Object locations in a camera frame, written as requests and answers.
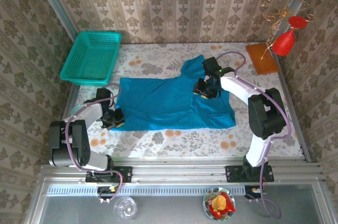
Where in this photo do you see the patterned plate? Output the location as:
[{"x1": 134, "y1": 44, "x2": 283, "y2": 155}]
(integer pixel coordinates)
[{"x1": 202, "y1": 186, "x2": 237, "y2": 221}]

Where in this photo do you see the slotted grey cable duct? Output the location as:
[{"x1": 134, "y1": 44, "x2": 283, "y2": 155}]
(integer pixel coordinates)
[{"x1": 46, "y1": 184, "x2": 246, "y2": 196}]

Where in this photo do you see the teal plastic basket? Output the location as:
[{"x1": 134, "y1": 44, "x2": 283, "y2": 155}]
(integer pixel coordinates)
[{"x1": 59, "y1": 31, "x2": 123, "y2": 88}]

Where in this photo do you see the steel tray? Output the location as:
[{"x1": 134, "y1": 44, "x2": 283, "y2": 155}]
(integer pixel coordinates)
[{"x1": 25, "y1": 178, "x2": 335, "y2": 224}]

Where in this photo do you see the gold wire stand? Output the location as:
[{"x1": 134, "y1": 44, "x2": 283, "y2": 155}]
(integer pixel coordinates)
[{"x1": 260, "y1": 0, "x2": 317, "y2": 60}]

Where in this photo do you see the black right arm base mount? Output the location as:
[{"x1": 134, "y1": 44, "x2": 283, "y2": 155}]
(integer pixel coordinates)
[{"x1": 225, "y1": 165, "x2": 275, "y2": 183}]

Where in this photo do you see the aluminium table frame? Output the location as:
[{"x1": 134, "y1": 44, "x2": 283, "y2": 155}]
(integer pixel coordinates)
[{"x1": 36, "y1": 41, "x2": 325, "y2": 185}]

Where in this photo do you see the small black electronics box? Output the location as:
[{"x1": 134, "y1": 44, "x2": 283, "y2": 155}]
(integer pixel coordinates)
[
  {"x1": 244, "y1": 185, "x2": 264, "y2": 200},
  {"x1": 96, "y1": 185, "x2": 119, "y2": 196}
]

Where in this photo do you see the red wine glass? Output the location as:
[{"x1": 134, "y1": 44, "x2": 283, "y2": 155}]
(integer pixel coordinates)
[{"x1": 271, "y1": 15, "x2": 308, "y2": 57}]

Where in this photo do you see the brown wooden base board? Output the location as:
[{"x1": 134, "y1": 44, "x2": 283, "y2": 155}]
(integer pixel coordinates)
[{"x1": 245, "y1": 43, "x2": 280, "y2": 76}]

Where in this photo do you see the yellow snack piece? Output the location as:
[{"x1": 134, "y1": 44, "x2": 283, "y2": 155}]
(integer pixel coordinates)
[{"x1": 211, "y1": 194, "x2": 228, "y2": 212}]

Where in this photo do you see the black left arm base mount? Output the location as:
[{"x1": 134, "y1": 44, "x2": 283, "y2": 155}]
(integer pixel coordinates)
[{"x1": 85, "y1": 165, "x2": 133, "y2": 183}]

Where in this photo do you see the red snack packet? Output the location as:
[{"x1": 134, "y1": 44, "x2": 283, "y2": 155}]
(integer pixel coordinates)
[{"x1": 209, "y1": 191, "x2": 236, "y2": 219}]

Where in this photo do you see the blue t-shirt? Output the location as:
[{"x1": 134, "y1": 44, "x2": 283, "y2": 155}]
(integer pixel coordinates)
[{"x1": 109, "y1": 54, "x2": 236, "y2": 133}]

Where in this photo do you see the clear plastic cup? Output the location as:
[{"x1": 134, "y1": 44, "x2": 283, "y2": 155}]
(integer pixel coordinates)
[{"x1": 112, "y1": 196, "x2": 138, "y2": 221}]

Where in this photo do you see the floral tablecloth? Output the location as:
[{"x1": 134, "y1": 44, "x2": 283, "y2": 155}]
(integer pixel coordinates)
[{"x1": 67, "y1": 43, "x2": 303, "y2": 158}]

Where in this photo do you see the pale teal cup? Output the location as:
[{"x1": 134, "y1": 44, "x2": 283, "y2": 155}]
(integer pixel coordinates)
[{"x1": 70, "y1": 104, "x2": 83, "y2": 116}]

